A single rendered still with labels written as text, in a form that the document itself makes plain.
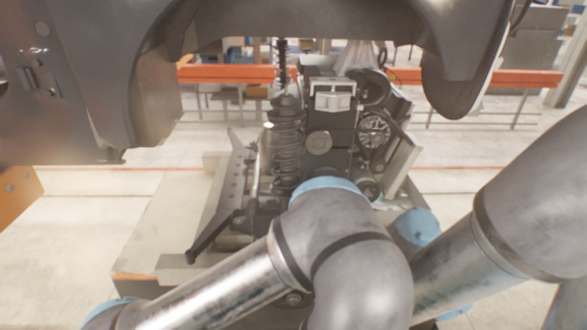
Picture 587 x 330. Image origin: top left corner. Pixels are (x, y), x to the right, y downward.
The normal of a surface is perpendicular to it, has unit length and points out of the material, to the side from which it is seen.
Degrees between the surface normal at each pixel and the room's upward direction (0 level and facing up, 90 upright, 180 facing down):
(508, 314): 0
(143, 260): 0
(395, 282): 39
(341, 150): 90
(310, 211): 33
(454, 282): 96
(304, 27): 90
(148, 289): 90
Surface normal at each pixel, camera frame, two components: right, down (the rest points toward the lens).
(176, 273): 0.04, 0.50
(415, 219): 0.20, -0.60
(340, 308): -0.56, -0.30
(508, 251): -0.78, 0.37
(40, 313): 0.03, -0.87
